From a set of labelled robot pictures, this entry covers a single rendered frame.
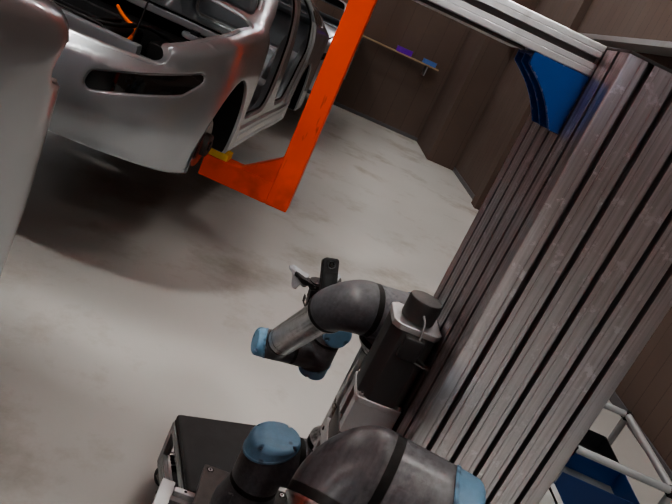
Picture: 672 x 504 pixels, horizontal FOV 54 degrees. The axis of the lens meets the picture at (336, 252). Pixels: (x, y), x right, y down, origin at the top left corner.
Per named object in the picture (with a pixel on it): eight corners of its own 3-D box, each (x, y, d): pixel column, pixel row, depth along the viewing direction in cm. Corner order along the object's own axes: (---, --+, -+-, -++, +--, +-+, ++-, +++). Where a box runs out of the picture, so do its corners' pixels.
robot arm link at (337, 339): (317, 348, 166) (331, 320, 163) (309, 325, 176) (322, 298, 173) (345, 355, 169) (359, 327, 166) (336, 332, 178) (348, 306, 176)
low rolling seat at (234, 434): (149, 476, 266) (176, 410, 255) (233, 484, 282) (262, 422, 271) (156, 566, 230) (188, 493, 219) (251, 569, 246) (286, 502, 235)
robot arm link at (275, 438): (229, 455, 156) (249, 410, 151) (281, 465, 160) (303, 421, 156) (233, 493, 145) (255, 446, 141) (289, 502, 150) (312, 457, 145)
